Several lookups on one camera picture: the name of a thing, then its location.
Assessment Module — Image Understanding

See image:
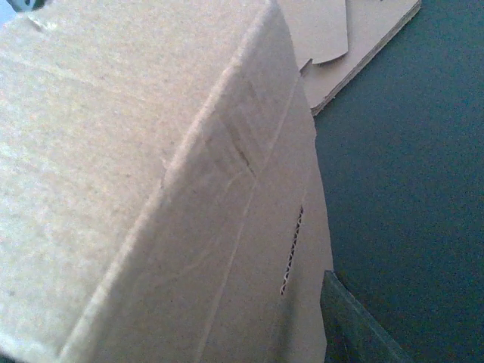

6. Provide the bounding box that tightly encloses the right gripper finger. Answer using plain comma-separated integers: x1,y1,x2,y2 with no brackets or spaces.
320,270,413,363

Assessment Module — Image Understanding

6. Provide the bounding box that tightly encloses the cardboard box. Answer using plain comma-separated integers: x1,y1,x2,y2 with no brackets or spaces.
1,1,331,362

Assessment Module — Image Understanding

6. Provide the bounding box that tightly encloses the stack of flat cardboard blanks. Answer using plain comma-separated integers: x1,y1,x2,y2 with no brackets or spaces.
298,0,423,116

